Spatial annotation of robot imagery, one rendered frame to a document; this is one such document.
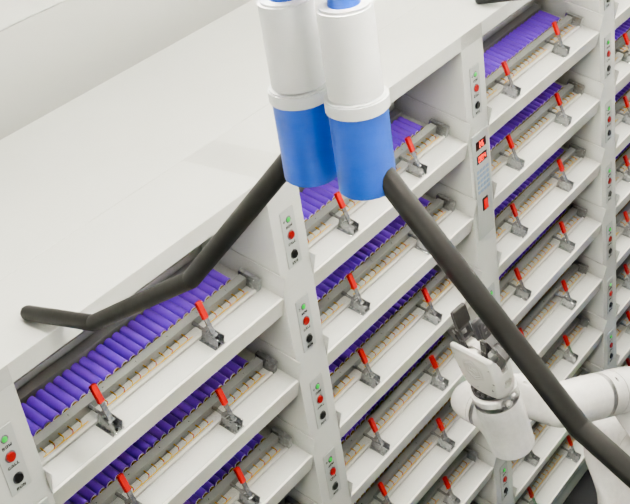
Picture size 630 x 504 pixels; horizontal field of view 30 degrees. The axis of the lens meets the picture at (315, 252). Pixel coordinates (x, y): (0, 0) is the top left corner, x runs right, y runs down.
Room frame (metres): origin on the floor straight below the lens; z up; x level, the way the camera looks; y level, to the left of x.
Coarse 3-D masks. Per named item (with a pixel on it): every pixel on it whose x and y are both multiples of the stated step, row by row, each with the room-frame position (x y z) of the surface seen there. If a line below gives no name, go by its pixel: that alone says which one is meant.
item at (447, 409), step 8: (448, 408) 2.38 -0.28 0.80; (440, 416) 2.35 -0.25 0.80; (432, 424) 2.32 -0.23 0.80; (424, 432) 2.30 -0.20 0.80; (440, 432) 2.31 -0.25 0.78; (416, 440) 2.27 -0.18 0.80; (424, 440) 2.28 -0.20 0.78; (408, 448) 2.25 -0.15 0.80; (416, 448) 2.25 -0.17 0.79; (424, 448) 2.26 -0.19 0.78; (400, 456) 2.22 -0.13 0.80; (408, 456) 2.22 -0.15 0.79; (392, 464) 2.20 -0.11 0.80; (400, 464) 2.20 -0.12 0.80; (384, 472) 2.17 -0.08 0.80; (392, 472) 2.17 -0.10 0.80; (384, 480) 2.15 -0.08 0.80; (376, 488) 2.12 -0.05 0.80; (368, 496) 2.10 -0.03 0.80
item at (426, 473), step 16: (448, 416) 2.38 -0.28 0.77; (448, 432) 2.32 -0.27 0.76; (464, 432) 2.32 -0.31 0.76; (432, 448) 2.27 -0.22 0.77; (432, 464) 2.22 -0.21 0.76; (448, 464) 2.25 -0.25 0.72; (416, 480) 2.17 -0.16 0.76; (432, 480) 2.18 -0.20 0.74; (400, 496) 2.12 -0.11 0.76; (416, 496) 2.12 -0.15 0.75
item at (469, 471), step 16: (464, 448) 2.43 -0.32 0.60; (480, 448) 2.42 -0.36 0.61; (464, 464) 2.40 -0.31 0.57; (480, 464) 2.40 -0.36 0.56; (448, 480) 2.35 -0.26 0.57; (464, 480) 2.35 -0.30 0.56; (480, 480) 2.35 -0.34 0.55; (432, 496) 2.29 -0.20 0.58; (448, 496) 2.27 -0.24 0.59; (464, 496) 2.30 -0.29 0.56
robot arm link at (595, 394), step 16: (464, 384) 1.68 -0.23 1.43; (528, 384) 1.70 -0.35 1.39; (576, 384) 1.69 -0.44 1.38; (592, 384) 1.70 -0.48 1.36; (608, 384) 1.71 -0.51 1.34; (464, 400) 1.64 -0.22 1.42; (528, 400) 1.68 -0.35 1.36; (576, 400) 1.65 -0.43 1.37; (592, 400) 1.67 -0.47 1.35; (608, 400) 1.69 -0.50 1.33; (464, 416) 1.63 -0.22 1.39; (528, 416) 1.68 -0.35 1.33; (544, 416) 1.66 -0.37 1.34; (592, 416) 1.66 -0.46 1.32; (608, 416) 1.69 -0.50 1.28
